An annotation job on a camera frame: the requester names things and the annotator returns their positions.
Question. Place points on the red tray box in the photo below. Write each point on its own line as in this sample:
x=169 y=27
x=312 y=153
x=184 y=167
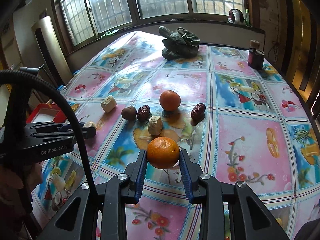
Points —
x=46 y=112

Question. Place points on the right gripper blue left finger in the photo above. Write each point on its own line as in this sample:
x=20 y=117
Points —
x=141 y=164

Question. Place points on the dark red jujube date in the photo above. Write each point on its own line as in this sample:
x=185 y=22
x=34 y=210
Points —
x=143 y=113
x=198 y=111

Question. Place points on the beige cake piece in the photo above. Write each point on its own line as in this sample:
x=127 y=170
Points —
x=90 y=124

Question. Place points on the person's left hand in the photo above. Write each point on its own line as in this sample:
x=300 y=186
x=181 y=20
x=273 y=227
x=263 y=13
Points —
x=11 y=182

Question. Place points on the dark jar with cork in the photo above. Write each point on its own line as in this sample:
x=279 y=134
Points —
x=255 y=55

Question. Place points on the green cloth on sill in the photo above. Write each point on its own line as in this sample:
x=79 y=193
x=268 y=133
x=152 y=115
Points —
x=109 y=34

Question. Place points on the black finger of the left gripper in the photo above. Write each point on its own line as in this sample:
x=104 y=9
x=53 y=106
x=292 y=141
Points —
x=52 y=129

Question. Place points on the colourful fruit pattern tablecloth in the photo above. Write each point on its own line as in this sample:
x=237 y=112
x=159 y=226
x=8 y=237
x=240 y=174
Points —
x=255 y=128

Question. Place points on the orange tangerine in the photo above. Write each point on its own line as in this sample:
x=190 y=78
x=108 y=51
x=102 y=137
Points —
x=169 y=100
x=163 y=153

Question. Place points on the beige cake block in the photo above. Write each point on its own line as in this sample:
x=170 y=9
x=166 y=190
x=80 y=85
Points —
x=108 y=104

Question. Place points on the red white object on sill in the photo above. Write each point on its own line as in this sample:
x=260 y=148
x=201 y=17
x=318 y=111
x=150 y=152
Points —
x=236 y=17

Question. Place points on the dark green leafy vegetable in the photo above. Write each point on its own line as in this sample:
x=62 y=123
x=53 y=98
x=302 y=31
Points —
x=179 y=44

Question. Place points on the tall beige air conditioner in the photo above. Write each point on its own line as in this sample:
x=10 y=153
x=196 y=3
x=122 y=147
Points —
x=51 y=51

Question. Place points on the beige cake chunk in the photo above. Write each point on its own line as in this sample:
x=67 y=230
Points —
x=155 y=125

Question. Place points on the window with metal grille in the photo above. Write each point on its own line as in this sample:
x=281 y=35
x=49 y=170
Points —
x=80 y=22

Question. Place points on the wooden chair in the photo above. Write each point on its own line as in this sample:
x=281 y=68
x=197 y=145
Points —
x=31 y=70

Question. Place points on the green bottle on sill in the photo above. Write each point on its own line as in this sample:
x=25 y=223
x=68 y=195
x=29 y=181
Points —
x=247 y=19

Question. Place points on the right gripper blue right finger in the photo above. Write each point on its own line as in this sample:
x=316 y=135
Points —
x=185 y=168

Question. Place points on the brown longan ball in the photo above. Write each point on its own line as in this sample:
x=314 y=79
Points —
x=129 y=113

